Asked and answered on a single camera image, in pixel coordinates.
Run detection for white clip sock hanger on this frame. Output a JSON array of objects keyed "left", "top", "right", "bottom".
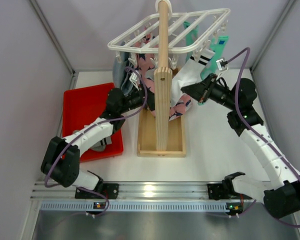
[{"left": 107, "top": 0, "right": 231, "bottom": 69}]

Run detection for grey sock black stripes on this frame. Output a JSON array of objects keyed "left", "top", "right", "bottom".
[{"left": 90, "top": 136, "right": 112, "bottom": 152}]

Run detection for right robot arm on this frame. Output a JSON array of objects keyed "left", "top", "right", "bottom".
[{"left": 181, "top": 73, "right": 300, "bottom": 219}]

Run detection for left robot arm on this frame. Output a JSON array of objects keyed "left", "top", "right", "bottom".
[{"left": 40, "top": 86, "right": 155, "bottom": 192}]

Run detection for pink patterned sock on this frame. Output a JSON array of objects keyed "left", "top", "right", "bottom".
[
  {"left": 169, "top": 94, "right": 193, "bottom": 121},
  {"left": 133, "top": 33, "right": 158, "bottom": 118}
]

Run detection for wooden stand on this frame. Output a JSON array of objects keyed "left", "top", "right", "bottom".
[{"left": 136, "top": 0, "right": 186, "bottom": 158}]

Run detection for blue grey sock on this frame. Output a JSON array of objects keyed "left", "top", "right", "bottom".
[{"left": 112, "top": 51, "right": 135, "bottom": 96}]

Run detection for teal patterned sock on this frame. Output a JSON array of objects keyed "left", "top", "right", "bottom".
[{"left": 183, "top": 21, "right": 199, "bottom": 62}]

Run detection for red plastic tray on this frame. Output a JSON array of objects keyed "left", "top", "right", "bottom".
[{"left": 62, "top": 82, "right": 124, "bottom": 163}]

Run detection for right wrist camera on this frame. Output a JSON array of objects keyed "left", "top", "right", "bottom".
[{"left": 216, "top": 57, "right": 228, "bottom": 79}]

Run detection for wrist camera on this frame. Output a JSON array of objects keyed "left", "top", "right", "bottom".
[
  {"left": 216, "top": 57, "right": 228, "bottom": 79},
  {"left": 129, "top": 71, "right": 142, "bottom": 89}
]

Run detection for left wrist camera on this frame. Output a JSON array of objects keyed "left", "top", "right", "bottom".
[{"left": 129, "top": 71, "right": 142, "bottom": 89}]

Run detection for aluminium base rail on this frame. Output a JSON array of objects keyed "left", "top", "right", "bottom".
[{"left": 30, "top": 181, "right": 253, "bottom": 215}]

